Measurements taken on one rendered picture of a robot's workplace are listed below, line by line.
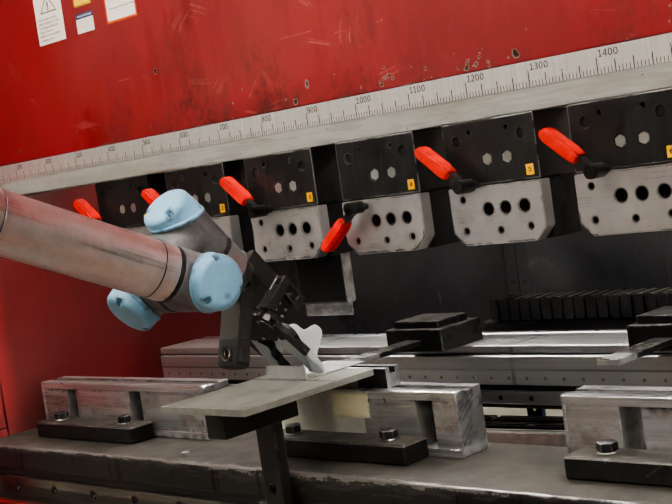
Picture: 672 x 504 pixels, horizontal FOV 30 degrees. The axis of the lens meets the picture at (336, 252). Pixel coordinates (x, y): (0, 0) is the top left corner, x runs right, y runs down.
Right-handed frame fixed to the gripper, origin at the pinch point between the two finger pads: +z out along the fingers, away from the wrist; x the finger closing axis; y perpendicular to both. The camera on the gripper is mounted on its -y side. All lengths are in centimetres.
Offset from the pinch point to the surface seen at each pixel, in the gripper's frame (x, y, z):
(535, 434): 84, 93, 155
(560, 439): 75, 93, 156
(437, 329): -7.1, 19.8, 15.1
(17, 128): 71, 32, -33
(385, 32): -24, 33, -34
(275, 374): 2.2, -2.4, -2.2
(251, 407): -10.0, -15.4, -12.2
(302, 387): -7.9, -6.3, -4.4
